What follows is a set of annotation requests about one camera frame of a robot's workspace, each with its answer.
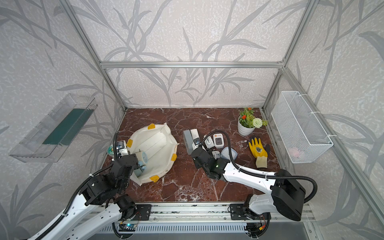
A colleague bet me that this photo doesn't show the small white LCD clock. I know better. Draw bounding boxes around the small white LCD clock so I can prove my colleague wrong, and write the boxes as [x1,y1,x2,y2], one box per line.
[212,151,221,160]

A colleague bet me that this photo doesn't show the blue twin bell alarm clock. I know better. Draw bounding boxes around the blue twin bell alarm clock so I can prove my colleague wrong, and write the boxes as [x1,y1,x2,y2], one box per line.
[134,152,149,177]

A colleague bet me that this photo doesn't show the white digital paw clock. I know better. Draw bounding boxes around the white digital paw clock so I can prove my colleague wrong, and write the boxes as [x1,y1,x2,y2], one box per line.
[213,133,225,149]

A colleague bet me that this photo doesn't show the grey blue square clock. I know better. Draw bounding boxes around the grey blue square clock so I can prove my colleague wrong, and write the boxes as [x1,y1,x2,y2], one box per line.
[183,130,194,155]

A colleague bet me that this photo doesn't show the white canvas tote bag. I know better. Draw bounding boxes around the white canvas tote bag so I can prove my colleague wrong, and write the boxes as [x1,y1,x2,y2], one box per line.
[127,123,179,186]

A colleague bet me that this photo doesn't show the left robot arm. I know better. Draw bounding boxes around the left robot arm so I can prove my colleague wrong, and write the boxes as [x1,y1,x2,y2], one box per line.
[31,132,139,240]

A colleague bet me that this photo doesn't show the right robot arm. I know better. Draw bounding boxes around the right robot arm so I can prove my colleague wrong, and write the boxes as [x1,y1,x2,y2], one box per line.
[184,129,318,222]

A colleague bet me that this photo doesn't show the yellow work glove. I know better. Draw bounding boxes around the yellow work glove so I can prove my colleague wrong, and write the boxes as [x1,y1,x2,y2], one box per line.
[248,138,268,168]

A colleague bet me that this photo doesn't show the potted artificial flower plant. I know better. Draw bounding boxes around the potted artificial flower plant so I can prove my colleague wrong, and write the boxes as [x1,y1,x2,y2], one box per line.
[238,108,268,137]

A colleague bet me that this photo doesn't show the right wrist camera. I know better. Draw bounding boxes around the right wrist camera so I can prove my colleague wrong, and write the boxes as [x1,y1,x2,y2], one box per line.
[193,138,201,148]

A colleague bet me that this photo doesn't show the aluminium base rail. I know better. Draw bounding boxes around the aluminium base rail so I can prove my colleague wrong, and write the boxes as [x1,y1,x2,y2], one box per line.
[62,201,316,224]

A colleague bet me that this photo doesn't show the clear plastic wall shelf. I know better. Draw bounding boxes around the clear plastic wall shelf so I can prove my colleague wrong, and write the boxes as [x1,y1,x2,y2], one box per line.
[9,94,98,163]

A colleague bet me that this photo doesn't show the white wire mesh basket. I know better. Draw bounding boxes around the white wire mesh basket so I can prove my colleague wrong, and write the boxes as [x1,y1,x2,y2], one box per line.
[272,91,334,164]

